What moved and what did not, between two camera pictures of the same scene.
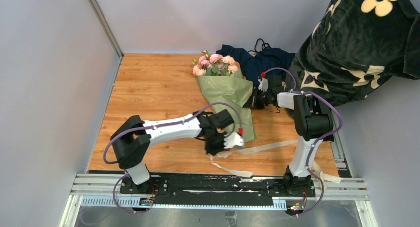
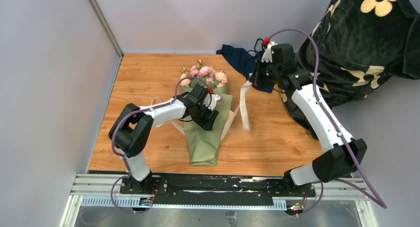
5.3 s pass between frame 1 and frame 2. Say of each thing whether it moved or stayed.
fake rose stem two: moved
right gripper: moved
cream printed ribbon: moved
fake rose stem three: moved
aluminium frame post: stayed
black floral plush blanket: stayed
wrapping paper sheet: moved
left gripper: moved
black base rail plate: stayed
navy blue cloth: stayed
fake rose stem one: moved
